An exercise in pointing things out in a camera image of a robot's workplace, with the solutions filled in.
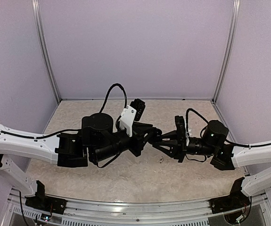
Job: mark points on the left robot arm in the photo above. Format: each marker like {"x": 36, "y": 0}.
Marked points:
{"x": 94, "y": 142}

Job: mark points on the left aluminium frame post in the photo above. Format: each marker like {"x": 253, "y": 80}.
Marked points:
{"x": 44, "y": 50}

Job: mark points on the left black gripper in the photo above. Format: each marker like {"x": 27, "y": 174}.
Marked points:
{"x": 139, "y": 134}

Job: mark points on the aluminium frame post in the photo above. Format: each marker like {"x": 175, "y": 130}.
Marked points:
{"x": 228, "y": 50}
{"x": 44, "y": 50}

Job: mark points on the front aluminium rail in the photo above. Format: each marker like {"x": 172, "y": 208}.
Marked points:
{"x": 93, "y": 213}

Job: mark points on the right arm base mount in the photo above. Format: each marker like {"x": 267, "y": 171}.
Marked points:
{"x": 228, "y": 203}

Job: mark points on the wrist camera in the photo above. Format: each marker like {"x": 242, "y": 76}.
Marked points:
{"x": 130, "y": 114}
{"x": 181, "y": 132}

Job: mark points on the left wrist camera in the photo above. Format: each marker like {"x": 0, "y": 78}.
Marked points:
{"x": 130, "y": 114}

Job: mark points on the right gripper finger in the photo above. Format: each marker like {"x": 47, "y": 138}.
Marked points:
{"x": 170, "y": 148}
{"x": 172, "y": 135}

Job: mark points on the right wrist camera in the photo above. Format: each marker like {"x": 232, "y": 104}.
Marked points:
{"x": 181, "y": 132}

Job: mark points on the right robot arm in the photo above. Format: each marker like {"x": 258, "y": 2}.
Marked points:
{"x": 178, "y": 144}

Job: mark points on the right aluminium frame post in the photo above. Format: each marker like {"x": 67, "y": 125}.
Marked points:
{"x": 228, "y": 50}

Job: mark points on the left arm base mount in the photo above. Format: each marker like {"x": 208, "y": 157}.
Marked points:
{"x": 48, "y": 204}

